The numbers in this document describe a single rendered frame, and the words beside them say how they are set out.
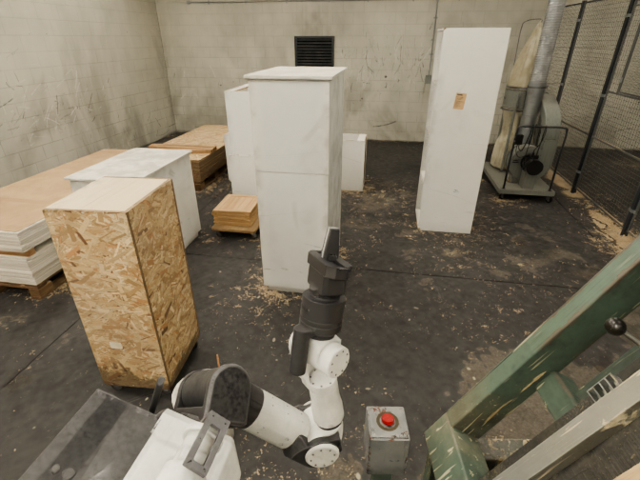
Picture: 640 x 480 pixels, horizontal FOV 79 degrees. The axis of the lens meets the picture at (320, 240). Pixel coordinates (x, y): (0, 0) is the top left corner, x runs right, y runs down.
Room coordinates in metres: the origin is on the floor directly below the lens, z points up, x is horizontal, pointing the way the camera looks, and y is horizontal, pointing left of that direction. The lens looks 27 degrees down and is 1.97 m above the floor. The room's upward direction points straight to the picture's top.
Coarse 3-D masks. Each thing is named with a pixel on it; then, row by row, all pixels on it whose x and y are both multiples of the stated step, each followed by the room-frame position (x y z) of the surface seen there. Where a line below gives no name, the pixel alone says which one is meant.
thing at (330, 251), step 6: (330, 228) 0.67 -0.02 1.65; (336, 228) 0.68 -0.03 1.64; (330, 234) 0.66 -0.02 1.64; (336, 234) 0.67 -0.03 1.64; (330, 240) 0.66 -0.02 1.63; (336, 240) 0.66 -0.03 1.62; (330, 246) 0.66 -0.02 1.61; (336, 246) 0.66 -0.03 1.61; (324, 252) 0.65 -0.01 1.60; (330, 252) 0.65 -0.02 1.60; (336, 252) 0.66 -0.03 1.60; (324, 258) 0.65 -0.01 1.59; (330, 258) 0.65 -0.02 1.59; (336, 258) 0.66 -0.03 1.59
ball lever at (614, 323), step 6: (612, 318) 0.63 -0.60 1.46; (618, 318) 0.63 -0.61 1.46; (606, 324) 0.63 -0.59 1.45; (612, 324) 0.62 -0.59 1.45; (618, 324) 0.62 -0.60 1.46; (624, 324) 0.62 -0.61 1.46; (612, 330) 0.61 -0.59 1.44; (618, 330) 0.61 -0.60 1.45; (624, 330) 0.61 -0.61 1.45; (630, 336) 0.61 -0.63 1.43; (636, 342) 0.60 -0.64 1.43
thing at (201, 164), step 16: (208, 128) 7.56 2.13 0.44; (224, 128) 7.56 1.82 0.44; (176, 144) 6.28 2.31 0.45; (192, 144) 6.28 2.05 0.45; (208, 144) 6.28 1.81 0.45; (224, 144) 6.28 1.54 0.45; (192, 160) 5.33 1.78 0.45; (208, 160) 5.62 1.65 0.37; (224, 160) 6.18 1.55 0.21; (192, 176) 5.33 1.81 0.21; (208, 176) 5.59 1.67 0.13
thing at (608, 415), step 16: (624, 384) 0.59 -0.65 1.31; (608, 400) 0.59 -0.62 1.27; (624, 400) 0.57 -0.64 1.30; (576, 416) 0.60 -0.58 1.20; (592, 416) 0.58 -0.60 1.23; (608, 416) 0.56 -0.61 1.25; (624, 416) 0.55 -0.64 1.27; (560, 432) 0.59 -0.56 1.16; (576, 432) 0.57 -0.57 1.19; (592, 432) 0.55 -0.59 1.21; (608, 432) 0.55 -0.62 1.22; (544, 448) 0.59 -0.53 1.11; (560, 448) 0.57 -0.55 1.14; (576, 448) 0.55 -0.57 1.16; (592, 448) 0.55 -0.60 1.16; (528, 464) 0.58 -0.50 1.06; (544, 464) 0.56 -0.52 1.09; (560, 464) 0.55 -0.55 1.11
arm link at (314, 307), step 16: (320, 256) 0.66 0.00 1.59; (320, 272) 0.62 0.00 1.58; (336, 272) 0.60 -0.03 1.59; (320, 288) 0.61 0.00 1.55; (336, 288) 0.61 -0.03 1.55; (304, 304) 0.62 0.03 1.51; (320, 304) 0.60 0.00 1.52; (336, 304) 0.60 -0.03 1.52; (320, 320) 0.59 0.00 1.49; (336, 320) 0.60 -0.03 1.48
